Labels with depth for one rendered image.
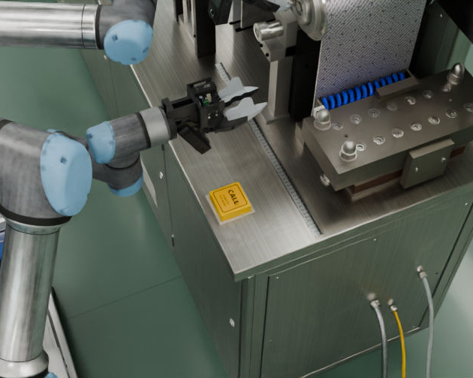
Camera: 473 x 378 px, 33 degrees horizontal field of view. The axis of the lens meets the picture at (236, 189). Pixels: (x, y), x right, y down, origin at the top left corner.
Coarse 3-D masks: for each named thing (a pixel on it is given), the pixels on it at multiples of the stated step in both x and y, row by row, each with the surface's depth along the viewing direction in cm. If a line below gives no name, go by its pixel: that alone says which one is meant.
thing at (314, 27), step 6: (312, 0) 153; (318, 0) 154; (312, 6) 154; (318, 6) 154; (312, 12) 155; (318, 12) 154; (312, 18) 156; (318, 18) 155; (300, 24) 163; (312, 24) 157; (318, 24) 156; (306, 30) 161; (312, 30) 158; (318, 30) 158
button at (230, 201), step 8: (232, 184) 174; (216, 192) 173; (224, 192) 173; (232, 192) 173; (240, 192) 173; (216, 200) 171; (224, 200) 171; (232, 200) 171; (240, 200) 171; (248, 200) 171; (216, 208) 171; (224, 208) 170; (232, 208) 170; (240, 208) 170; (248, 208) 171; (224, 216) 170; (232, 216) 171
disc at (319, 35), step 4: (320, 0) 153; (320, 4) 154; (324, 4) 152; (324, 8) 153; (324, 12) 153; (324, 16) 154; (324, 20) 154; (324, 24) 155; (320, 28) 157; (324, 28) 155; (316, 32) 160; (320, 32) 158; (324, 32) 156; (312, 36) 162; (316, 36) 160; (320, 36) 159
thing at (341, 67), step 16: (384, 32) 166; (400, 32) 168; (416, 32) 170; (336, 48) 163; (352, 48) 165; (368, 48) 168; (384, 48) 170; (400, 48) 172; (320, 64) 165; (336, 64) 168; (352, 64) 170; (368, 64) 172; (384, 64) 175; (400, 64) 177; (320, 80) 169; (336, 80) 172; (352, 80) 174; (368, 80) 177; (320, 96) 174
